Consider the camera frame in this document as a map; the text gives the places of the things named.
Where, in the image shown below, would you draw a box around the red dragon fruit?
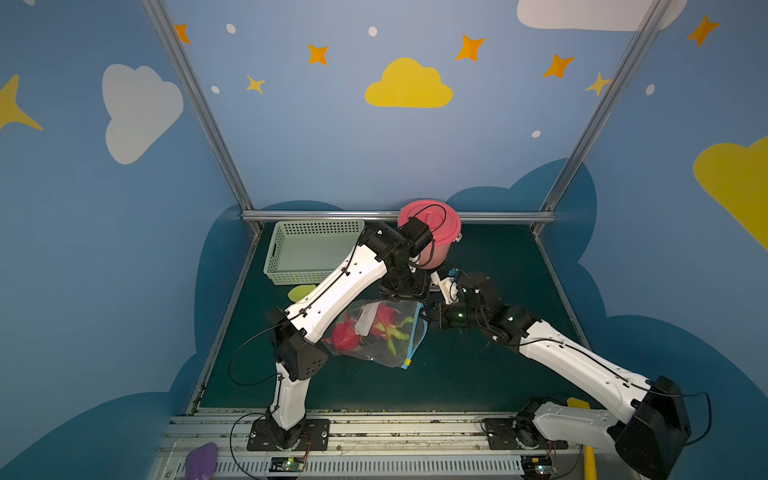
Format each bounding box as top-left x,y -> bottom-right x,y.
322,301 -> 415,358

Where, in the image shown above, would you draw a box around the clear zip-top bag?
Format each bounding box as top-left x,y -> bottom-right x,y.
321,300 -> 428,370

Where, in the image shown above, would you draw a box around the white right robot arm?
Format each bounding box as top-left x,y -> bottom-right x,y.
428,272 -> 692,479

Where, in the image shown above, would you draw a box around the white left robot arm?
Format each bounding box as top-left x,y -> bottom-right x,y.
266,217 -> 433,450

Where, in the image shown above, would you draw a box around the pink plastic bucket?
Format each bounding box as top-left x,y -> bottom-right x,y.
414,232 -> 462,270

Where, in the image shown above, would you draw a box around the pink bucket lid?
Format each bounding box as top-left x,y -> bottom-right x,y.
397,199 -> 461,247

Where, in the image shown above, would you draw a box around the green perforated plastic basket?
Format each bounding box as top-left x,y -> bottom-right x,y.
263,220 -> 365,286

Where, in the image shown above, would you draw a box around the green garden trowel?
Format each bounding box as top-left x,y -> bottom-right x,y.
288,285 -> 317,303

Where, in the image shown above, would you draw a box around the purple plastic object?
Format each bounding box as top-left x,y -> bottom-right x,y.
184,442 -> 218,480

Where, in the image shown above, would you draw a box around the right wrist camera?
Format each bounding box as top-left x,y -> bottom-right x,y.
430,271 -> 459,305

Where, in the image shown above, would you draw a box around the aluminium frame right rail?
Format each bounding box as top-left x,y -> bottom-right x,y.
533,234 -> 591,350

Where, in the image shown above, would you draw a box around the aluminium frame rail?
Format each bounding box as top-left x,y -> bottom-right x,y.
241,209 -> 556,225
184,233 -> 261,416
533,234 -> 591,350

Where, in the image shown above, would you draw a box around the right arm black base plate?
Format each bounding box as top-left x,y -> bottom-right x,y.
481,418 -> 569,450

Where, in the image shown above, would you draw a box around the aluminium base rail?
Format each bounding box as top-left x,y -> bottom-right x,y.
149,408 -> 584,479

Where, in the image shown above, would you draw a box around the aluminium frame back rail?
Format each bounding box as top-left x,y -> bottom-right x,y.
241,209 -> 556,225

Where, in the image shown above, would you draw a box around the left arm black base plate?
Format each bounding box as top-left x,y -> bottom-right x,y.
246,416 -> 330,451

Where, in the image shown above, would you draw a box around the aluminium frame left rail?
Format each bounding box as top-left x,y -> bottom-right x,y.
184,233 -> 261,416

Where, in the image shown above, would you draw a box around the yellow handled tool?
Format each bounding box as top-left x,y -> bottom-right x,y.
567,397 -> 597,480

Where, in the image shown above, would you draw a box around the aluminium frame right post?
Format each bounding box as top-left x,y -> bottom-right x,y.
531,0 -> 674,237

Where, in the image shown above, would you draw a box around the aluminium frame post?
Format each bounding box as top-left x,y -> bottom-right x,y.
141,0 -> 253,213
531,0 -> 674,237

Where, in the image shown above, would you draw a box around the aluminium frame left post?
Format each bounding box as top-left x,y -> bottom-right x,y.
141,0 -> 253,213

